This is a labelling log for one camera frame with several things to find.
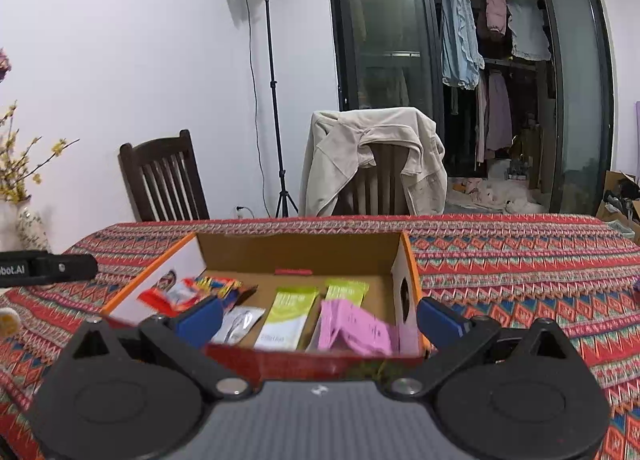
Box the pink hanging garment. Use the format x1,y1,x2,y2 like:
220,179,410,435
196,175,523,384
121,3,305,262
485,0,508,35

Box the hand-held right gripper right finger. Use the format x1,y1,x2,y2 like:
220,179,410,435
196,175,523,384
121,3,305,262
387,297,581,401

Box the lilac hanging garments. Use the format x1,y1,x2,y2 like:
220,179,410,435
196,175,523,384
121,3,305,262
475,70,513,163

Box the yellow blossom branches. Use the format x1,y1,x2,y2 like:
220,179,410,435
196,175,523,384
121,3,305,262
0,100,81,203

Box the red snack packet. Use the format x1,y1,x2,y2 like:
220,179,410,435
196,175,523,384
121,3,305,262
137,277,211,315

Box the white hanging blouse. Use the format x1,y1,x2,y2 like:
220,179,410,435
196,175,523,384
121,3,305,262
506,0,552,61

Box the brown orange snack packet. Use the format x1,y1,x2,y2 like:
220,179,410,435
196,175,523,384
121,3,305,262
234,285,259,309

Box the wardrobe with hanging clothes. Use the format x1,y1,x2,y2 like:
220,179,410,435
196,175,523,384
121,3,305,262
325,0,615,215

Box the wooden chair under jacket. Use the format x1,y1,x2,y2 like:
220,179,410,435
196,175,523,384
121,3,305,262
332,142,416,215

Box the green white snack packet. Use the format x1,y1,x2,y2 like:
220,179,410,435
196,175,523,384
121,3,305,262
324,278,371,308
254,287,321,352

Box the orange cardboard box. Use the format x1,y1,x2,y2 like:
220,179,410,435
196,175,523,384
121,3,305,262
102,231,427,381

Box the light blue hanging shirt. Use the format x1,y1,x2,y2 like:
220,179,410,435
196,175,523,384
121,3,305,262
440,0,485,89

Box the floral ceramic vase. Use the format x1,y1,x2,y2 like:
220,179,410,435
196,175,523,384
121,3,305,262
16,196,51,255

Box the black light stand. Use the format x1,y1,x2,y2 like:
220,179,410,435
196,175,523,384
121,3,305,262
262,0,300,218

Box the silver white snack packet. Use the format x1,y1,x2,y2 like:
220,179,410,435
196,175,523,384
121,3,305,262
210,306,267,346

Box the plain white vase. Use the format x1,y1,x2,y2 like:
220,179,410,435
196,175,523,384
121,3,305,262
0,199,23,251

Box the dark wooden chair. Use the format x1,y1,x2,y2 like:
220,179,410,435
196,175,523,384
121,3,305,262
118,130,211,222

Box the white plush toy pile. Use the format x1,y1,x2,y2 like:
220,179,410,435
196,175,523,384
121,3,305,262
447,175,546,215

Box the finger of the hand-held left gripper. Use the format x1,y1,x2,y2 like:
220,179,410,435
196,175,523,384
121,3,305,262
47,254,100,283

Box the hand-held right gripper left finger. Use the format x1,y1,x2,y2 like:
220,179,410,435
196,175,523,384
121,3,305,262
62,296,253,401

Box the black power cable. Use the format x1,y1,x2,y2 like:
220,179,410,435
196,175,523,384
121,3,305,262
244,0,259,215

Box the beige jacket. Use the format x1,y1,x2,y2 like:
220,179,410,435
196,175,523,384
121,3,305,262
299,107,447,217

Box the brown cardboard carton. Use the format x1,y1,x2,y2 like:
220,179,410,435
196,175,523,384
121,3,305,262
595,171,640,245

